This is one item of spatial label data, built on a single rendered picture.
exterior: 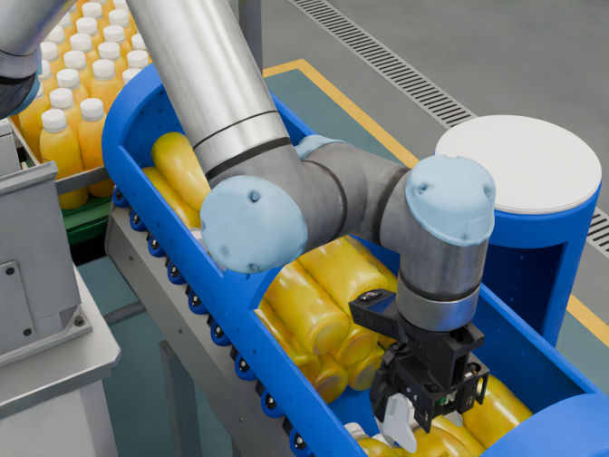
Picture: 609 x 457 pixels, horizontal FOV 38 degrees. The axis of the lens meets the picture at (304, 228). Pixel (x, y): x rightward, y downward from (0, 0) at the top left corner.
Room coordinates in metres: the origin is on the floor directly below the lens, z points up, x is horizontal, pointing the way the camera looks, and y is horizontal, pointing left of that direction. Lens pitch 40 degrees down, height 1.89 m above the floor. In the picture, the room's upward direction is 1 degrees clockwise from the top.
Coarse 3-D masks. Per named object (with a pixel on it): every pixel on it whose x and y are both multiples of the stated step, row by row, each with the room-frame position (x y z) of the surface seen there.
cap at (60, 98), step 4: (60, 88) 1.34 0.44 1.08; (64, 88) 1.34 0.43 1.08; (52, 92) 1.33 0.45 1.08; (56, 92) 1.33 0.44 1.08; (60, 92) 1.33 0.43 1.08; (64, 92) 1.33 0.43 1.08; (68, 92) 1.33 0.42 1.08; (52, 96) 1.32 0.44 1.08; (56, 96) 1.32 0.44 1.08; (60, 96) 1.32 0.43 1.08; (64, 96) 1.32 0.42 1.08; (68, 96) 1.32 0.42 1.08; (52, 100) 1.31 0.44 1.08; (56, 100) 1.31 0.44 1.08; (60, 100) 1.31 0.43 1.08; (64, 100) 1.31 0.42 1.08; (68, 100) 1.31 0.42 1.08; (52, 104) 1.31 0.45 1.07; (56, 104) 1.31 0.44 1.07; (60, 104) 1.31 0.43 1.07; (64, 104) 1.31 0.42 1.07; (68, 104) 1.31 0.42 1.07
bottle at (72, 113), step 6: (72, 102) 1.33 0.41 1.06; (54, 108) 1.31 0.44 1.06; (60, 108) 1.31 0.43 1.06; (66, 108) 1.31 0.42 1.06; (72, 108) 1.32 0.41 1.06; (78, 108) 1.33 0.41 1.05; (66, 114) 1.31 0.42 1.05; (72, 114) 1.31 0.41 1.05; (78, 114) 1.32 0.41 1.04; (66, 120) 1.30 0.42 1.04; (72, 120) 1.30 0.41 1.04; (78, 120) 1.31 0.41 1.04; (72, 126) 1.30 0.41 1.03
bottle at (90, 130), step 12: (84, 120) 1.28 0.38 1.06; (96, 120) 1.28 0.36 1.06; (84, 132) 1.27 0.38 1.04; (96, 132) 1.27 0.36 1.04; (84, 144) 1.26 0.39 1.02; (96, 144) 1.26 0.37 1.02; (84, 156) 1.27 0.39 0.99; (96, 156) 1.26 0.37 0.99; (84, 168) 1.27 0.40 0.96; (108, 180) 1.26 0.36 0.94; (96, 192) 1.26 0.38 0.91; (108, 192) 1.26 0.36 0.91
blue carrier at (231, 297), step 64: (128, 128) 1.09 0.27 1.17; (128, 192) 1.04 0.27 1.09; (192, 256) 0.86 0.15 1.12; (384, 256) 0.94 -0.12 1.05; (256, 320) 0.72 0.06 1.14; (512, 320) 0.67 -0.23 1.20; (512, 384) 0.71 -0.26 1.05; (576, 384) 0.63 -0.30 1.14; (320, 448) 0.58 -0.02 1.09; (512, 448) 0.48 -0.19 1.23; (576, 448) 0.48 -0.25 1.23
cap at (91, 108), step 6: (84, 102) 1.30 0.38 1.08; (90, 102) 1.30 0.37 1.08; (96, 102) 1.30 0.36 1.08; (84, 108) 1.28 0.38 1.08; (90, 108) 1.28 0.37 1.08; (96, 108) 1.28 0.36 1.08; (102, 108) 1.29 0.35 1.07; (84, 114) 1.28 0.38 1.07; (90, 114) 1.27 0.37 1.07; (96, 114) 1.28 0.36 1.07
